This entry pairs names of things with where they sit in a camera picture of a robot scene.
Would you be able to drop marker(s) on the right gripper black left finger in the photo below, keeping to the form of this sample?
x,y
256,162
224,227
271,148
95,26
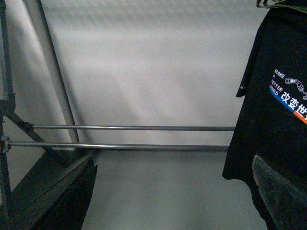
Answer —
x,y
53,197

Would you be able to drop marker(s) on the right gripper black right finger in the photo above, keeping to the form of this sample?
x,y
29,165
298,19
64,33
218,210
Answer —
x,y
284,193

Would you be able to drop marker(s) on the black printed t-shirt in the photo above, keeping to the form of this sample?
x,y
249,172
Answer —
x,y
272,122

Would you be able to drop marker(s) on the clothes hanger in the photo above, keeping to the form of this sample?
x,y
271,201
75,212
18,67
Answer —
x,y
265,3

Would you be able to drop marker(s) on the lower chrome rack rod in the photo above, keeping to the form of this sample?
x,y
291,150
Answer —
x,y
118,146

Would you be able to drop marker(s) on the chrome rack rod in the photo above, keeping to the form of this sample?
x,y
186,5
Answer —
x,y
138,128
118,146

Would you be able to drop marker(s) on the upper chrome rack rod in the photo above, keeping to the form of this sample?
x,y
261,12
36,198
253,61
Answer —
x,y
138,128

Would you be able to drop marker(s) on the grey metal rack frame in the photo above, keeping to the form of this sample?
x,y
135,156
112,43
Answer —
x,y
8,102

